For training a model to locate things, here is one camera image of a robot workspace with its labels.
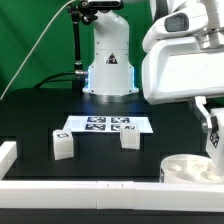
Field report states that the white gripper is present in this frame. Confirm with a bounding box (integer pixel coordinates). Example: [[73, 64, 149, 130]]
[[142, 3, 224, 133]]

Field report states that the white round stool seat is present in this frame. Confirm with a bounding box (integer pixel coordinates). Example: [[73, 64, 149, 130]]
[[159, 154, 224, 185]]

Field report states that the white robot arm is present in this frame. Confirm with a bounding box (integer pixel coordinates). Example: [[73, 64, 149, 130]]
[[87, 0, 224, 132]]

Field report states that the white marker sheet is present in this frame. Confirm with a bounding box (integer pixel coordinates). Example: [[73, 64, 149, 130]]
[[64, 115, 153, 133]]

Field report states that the green backdrop curtain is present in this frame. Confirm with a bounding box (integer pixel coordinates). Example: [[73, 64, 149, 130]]
[[0, 0, 224, 108]]

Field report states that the black camera on mount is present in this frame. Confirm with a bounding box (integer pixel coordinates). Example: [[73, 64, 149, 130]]
[[79, 0, 124, 10]]

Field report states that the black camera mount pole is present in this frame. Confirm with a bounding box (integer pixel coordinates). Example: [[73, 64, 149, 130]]
[[67, 4, 84, 92]]

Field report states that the black cable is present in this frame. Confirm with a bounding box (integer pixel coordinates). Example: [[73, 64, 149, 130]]
[[33, 71, 84, 89]]

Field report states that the white cable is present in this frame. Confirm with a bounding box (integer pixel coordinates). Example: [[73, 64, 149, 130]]
[[0, 0, 76, 101]]

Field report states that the white left rail block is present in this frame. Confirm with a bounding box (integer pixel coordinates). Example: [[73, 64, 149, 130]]
[[0, 141, 17, 181]]

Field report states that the white front rail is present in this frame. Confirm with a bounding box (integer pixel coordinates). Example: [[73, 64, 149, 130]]
[[0, 181, 224, 212]]

